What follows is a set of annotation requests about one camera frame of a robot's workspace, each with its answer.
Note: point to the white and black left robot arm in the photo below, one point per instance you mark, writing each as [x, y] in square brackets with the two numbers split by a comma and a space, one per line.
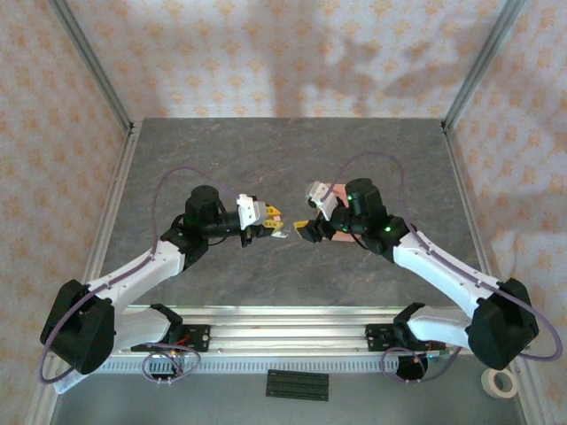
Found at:
[133, 270]

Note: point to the pink plastic tray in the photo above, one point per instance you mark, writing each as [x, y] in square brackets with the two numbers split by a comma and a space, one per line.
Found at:
[341, 195]

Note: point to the black slotted block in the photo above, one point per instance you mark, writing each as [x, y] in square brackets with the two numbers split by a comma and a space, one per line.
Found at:
[297, 385]

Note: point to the small green circuit board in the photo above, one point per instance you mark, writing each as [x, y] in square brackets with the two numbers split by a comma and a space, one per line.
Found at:
[438, 355]

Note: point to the white masking tape roll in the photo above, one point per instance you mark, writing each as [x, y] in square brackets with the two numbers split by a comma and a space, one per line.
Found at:
[489, 383]

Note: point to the aluminium table side rail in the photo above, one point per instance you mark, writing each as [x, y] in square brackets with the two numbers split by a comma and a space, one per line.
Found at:
[117, 186]
[465, 195]

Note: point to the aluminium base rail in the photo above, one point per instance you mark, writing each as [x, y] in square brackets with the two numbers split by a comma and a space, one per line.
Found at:
[288, 329]

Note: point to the aluminium frame post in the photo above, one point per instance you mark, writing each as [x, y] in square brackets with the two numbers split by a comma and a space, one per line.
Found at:
[90, 62]
[485, 62]

